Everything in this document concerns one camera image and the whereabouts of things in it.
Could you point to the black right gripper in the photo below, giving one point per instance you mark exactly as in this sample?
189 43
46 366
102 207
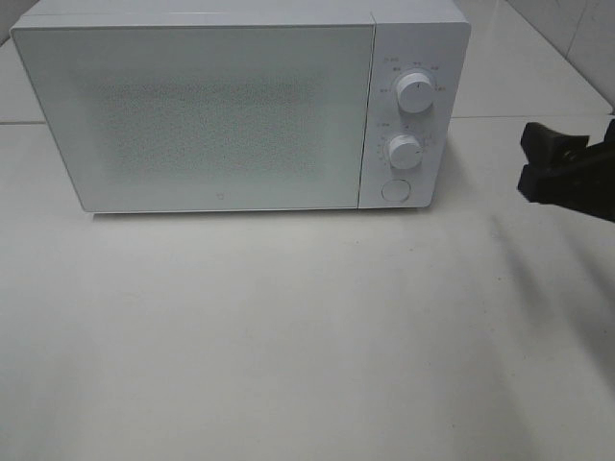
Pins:
586 186

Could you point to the round white door release button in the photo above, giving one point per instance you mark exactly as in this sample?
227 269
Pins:
396 191

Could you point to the upper white power knob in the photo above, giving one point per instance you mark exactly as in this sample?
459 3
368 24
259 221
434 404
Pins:
415 91

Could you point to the white microwave door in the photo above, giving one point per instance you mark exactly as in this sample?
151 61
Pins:
199 119

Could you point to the white microwave oven body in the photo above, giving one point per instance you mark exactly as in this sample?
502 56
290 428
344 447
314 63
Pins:
429 35

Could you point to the white timer knob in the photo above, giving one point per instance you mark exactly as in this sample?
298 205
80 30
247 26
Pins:
404 152

